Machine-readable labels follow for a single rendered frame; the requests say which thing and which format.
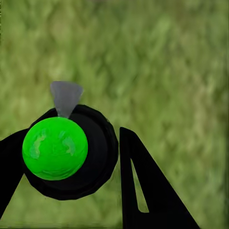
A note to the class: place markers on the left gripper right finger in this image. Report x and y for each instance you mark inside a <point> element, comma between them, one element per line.
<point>166,209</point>

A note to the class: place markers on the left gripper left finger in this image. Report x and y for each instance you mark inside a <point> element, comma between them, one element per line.
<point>11,170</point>

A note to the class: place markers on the pesticide atomizer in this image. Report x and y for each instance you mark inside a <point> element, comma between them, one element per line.
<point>71,150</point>

